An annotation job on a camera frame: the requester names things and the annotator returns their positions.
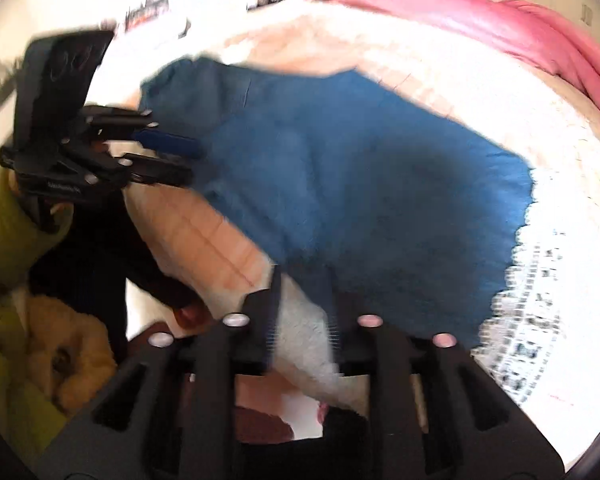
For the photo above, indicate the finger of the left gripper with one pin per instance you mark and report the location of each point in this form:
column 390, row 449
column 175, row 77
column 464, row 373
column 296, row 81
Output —
column 115, row 123
column 156, row 157

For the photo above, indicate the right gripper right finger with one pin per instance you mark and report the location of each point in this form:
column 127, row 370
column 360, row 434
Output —
column 433, row 412

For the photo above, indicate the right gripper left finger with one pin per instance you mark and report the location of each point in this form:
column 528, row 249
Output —
column 169, row 412

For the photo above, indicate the blue denim lace-trimmed pants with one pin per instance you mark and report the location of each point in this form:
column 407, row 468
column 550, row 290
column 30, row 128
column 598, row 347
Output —
column 421, row 218

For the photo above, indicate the left hand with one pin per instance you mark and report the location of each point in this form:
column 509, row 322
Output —
column 46, row 213

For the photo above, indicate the green left sleeve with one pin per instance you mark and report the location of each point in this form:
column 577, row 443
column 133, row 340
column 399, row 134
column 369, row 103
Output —
column 28, row 422

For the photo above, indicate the cream orange patterned blanket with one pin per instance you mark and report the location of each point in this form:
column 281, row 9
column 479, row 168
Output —
column 550, row 126

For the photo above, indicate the pink quilt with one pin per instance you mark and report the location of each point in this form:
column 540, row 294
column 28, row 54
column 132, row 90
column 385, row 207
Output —
column 534, row 34

